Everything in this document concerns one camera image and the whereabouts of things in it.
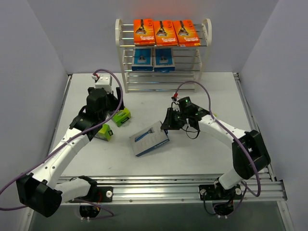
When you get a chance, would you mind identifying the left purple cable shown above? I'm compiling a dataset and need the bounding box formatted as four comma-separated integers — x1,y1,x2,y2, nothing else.
0,69,125,218

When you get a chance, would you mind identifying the aluminium rail base frame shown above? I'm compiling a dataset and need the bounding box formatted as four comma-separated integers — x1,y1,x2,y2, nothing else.
26,72,288,210

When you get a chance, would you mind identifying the grey Harry's box blue razor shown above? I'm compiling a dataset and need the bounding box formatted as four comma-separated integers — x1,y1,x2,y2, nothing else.
129,121,170,157

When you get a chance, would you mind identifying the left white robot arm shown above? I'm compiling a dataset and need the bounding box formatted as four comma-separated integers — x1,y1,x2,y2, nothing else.
16,87,124,218

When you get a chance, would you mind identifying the purple cable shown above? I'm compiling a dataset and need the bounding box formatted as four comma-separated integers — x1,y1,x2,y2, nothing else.
0,69,125,218
171,81,262,217

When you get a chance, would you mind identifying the black green Gillette Labs carton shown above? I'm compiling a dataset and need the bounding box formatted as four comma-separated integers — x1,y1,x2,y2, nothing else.
95,124,114,141

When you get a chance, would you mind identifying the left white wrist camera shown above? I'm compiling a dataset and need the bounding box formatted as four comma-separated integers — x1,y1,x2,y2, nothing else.
92,74,112,93

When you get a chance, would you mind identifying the green black Gillette Labs box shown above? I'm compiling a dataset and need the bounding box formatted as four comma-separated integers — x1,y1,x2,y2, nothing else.
112,107,131,127

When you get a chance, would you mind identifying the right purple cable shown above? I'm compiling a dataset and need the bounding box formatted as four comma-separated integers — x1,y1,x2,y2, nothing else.
171,81,262,217

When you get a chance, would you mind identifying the orange Gillette Fusion5 razor box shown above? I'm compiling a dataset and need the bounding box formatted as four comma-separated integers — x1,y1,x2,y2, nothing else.
173,20,201,47

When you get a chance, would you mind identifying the small orange Gillette razor box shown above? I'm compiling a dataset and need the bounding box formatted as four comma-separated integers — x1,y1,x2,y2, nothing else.
133,18,155,45

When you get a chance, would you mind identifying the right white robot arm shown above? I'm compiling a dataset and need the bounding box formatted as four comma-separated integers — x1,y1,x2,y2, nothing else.
161,97,271,199

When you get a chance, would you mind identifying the white chrome-bar shelf rack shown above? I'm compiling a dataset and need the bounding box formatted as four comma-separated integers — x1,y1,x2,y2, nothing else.
115,18,212,93

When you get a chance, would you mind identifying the Harry's blade cartridge pack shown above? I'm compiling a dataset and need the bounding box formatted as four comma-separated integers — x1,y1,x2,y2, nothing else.
153,48,175,73

